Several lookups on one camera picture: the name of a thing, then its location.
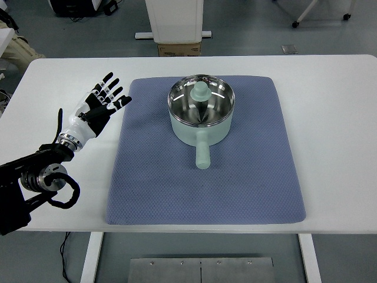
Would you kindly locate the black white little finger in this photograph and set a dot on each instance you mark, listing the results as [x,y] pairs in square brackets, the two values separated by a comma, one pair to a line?
[96,90]

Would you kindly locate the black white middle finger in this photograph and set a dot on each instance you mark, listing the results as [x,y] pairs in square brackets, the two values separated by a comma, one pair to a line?
[108,88]

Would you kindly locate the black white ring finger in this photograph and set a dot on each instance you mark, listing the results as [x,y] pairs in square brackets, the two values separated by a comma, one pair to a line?
[106,79]

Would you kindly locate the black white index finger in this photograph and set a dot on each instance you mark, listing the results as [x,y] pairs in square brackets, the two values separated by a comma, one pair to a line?
[111,95]

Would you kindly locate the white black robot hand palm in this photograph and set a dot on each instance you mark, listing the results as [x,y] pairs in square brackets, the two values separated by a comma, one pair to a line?
[78,130]

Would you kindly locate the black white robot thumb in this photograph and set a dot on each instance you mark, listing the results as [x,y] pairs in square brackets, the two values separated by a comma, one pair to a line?
[104,111]

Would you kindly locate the green pot with handle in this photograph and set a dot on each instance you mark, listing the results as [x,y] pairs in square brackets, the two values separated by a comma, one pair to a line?
[201,138]

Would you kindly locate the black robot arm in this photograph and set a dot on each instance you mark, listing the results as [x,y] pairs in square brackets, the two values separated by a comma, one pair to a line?
[29,182]

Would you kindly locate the person in beige trousers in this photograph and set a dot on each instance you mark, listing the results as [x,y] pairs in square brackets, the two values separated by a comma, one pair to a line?
[18,52]

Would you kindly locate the black equipment on floor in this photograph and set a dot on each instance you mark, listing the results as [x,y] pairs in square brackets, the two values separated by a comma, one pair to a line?
[82,8]

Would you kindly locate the glass lid green knob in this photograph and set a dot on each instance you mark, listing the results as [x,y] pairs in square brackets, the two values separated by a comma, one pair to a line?
[201,100]

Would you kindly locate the brown cardboard box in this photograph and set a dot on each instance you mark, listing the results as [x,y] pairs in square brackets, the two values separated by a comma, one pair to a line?
[179,49]

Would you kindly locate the white side table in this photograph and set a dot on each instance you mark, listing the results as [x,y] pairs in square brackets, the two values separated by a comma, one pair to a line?
[6,35]

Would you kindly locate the white table leg left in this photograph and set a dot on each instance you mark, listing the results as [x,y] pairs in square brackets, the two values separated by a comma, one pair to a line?
[92,257]

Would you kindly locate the white table leg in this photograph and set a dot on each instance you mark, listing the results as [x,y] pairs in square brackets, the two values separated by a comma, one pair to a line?
[309,258]
[92,257]

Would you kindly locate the blue quilted mat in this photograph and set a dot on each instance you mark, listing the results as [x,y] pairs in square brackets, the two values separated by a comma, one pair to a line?
[252,178]

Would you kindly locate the grey floor socket plate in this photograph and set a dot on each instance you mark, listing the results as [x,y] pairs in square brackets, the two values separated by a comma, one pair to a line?
[289,49]

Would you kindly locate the metal floor plate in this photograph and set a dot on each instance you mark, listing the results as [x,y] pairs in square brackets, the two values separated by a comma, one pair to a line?
[201,270]

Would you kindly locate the white table leg right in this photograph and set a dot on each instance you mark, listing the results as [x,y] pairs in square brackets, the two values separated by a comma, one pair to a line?
[309,258]

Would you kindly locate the white pedestal stand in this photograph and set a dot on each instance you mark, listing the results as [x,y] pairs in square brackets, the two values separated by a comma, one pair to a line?
[175,22]

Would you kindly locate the white wheeled cart frame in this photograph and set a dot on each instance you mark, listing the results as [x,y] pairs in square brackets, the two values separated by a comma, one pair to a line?
[325,11]

